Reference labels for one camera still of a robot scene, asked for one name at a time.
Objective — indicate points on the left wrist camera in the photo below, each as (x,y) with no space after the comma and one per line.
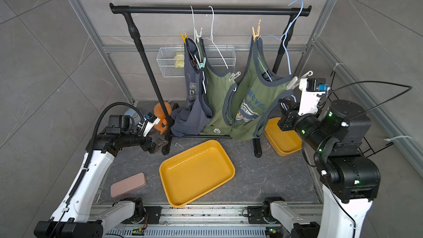
(147,122)

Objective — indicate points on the light blue wire hanger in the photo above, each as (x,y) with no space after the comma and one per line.
(285,38)

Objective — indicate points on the pink rectangular case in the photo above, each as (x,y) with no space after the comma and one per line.
(128,185)

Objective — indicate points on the dark grey tank top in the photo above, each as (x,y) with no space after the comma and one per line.
(192,118)

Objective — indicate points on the metal base rail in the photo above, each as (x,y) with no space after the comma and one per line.
(202,220)

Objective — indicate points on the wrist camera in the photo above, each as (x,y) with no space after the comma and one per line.
(312,90)
(147,122)

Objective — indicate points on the yellow item in basket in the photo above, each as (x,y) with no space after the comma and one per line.
(179,60)

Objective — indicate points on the small yellow plastic tray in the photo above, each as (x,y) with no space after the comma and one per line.
(284,142)

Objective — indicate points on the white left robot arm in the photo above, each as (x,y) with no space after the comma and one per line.
(72,217)

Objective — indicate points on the orange plush toy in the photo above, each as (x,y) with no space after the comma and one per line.
(161,126)

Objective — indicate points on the orange clothespin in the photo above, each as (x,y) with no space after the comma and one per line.
(256,32)

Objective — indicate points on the black wire wall rack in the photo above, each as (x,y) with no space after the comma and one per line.
(374,141)

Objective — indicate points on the green printed tank top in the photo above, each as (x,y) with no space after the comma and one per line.
(247,109)

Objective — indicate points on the large yellow plastic tray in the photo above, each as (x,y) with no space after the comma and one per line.
(195,172)

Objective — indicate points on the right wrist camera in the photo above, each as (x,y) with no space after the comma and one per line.
(312,90)

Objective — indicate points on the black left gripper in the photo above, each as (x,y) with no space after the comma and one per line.
(147,143)

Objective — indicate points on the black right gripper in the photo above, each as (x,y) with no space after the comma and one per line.
(287,119)

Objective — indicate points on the white wire basket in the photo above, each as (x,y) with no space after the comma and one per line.
(167,61)

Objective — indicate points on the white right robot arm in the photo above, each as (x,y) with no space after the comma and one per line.
(350,181)

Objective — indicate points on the plain green tank top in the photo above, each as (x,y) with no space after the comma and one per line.
(220,87)

